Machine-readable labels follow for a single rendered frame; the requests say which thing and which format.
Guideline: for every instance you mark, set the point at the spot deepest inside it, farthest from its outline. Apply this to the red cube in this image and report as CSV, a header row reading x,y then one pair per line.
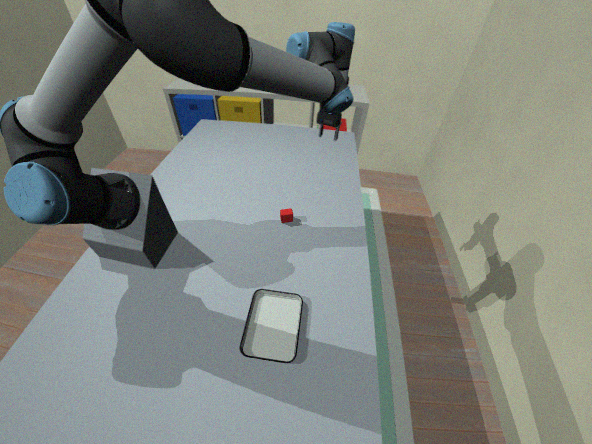
x,y
286,215

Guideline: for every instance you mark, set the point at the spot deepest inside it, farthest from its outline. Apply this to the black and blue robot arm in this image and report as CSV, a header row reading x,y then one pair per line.
x,y
189,39

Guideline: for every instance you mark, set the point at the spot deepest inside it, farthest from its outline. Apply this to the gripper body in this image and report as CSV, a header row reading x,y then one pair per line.
x,y
331,120

